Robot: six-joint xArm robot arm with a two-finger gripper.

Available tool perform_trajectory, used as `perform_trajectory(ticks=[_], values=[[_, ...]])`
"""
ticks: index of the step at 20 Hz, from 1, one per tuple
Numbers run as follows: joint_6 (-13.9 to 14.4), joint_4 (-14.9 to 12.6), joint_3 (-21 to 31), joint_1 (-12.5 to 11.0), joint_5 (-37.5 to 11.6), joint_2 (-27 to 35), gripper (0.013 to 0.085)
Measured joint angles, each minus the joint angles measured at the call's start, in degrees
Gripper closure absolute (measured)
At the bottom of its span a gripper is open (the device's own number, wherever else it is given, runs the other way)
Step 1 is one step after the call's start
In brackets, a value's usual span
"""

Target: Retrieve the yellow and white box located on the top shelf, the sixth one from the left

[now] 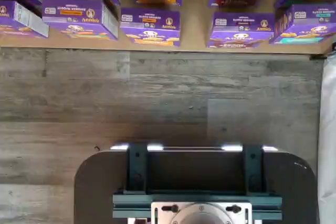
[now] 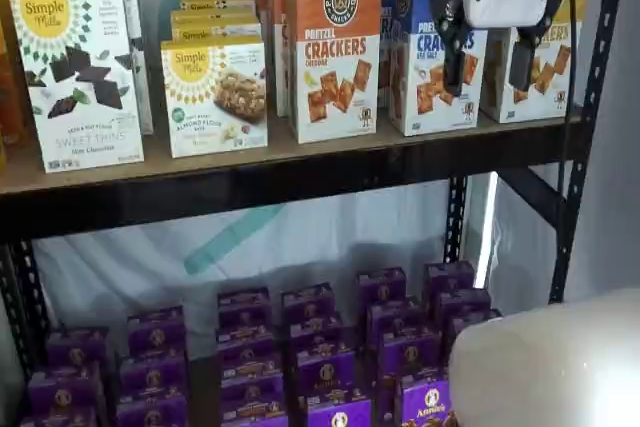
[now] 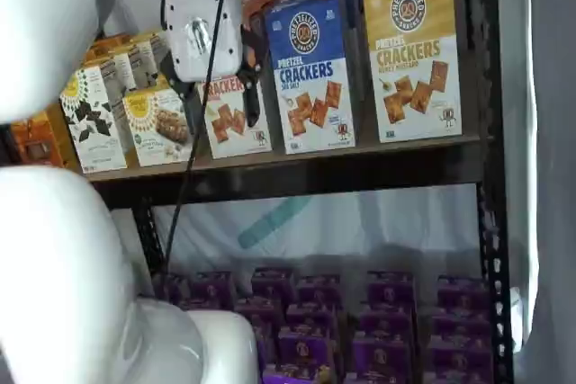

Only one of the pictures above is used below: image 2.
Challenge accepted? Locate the purple Annie's snack box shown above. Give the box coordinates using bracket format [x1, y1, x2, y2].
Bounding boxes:
[115, 391, 189, 427]
[219, 354, 284, 391]
[217, 287, 272, 328]
[377, 329, 442, 381]
[219, 381, 287, 416]
[222, 409, 291, 427]
[355, 267, 408, 306]
[288, 319, 347, 355]
[305, 394, 374, 427]
[367, 299, 424, 336]
[434, 289, 493, 321]
[126, 305, 186, 354]
[295, 346, 358, 399]
[397, 379, 459, 427]
[45, 329, 110, 369]
[448, 309, 503, 343]
[280, 282, 336, 324]
[215, 324, 276, 363]
[19, 405, 97, 427]
[119, 349, 188, 399]
[27, 364, 104, 416]
[423, 261, 476, 299]

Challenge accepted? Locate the brown particleboard shelf board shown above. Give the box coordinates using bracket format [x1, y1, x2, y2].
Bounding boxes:
[0, 104, 584, 196]

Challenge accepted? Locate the black metal shelf rack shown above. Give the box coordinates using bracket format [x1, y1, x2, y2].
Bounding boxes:
[0, 0, 631, 427]

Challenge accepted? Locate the Simple Mills almond bars box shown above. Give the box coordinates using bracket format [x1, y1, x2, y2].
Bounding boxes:
[159, 35, 270, 159]
[169, 21, 264, 46]
[178, 0, 258, 15]
[169, 7, 262, 28]

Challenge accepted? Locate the Simple Mills Sweet Thins box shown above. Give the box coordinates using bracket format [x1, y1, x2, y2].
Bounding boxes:
[34, 0, 155, 137]
[8, 0, 146, 175]

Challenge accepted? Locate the plain orange snack box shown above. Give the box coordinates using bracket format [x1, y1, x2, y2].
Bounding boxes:
[0, 0, 29, 171]

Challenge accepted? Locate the white backdrop with teal logo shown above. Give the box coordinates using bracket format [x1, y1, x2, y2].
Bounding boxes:
[32, 0, 566, 363]

